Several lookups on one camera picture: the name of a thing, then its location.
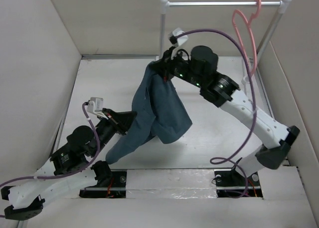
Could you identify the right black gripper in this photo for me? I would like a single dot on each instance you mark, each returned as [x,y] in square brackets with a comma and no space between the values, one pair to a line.
[163,66]

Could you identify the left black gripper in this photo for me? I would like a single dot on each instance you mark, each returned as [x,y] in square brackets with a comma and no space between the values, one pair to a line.
[122,120]

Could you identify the dark teal t shirt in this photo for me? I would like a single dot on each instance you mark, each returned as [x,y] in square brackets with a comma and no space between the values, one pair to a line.
[160,113]

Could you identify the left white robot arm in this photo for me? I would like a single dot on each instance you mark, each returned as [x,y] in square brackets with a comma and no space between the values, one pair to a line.
[73,166]

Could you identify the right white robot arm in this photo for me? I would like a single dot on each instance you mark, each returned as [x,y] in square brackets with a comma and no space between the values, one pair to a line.
[200,70]

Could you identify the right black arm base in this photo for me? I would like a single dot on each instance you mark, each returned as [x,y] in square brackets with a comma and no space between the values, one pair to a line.
[237,179]

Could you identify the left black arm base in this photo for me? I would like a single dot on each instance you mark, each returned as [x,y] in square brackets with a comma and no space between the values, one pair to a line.
[116,189]

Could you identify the white and silver clothes rack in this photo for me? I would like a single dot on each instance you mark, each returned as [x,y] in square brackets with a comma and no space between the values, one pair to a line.
[258,51]

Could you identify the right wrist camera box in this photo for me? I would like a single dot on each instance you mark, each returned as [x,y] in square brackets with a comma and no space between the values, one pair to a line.
[178,40]

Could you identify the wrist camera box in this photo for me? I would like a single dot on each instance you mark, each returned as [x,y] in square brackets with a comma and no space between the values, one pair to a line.
[95,105]
[178,40]

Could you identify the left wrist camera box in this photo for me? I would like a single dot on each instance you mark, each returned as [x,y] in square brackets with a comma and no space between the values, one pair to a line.
[95,105]

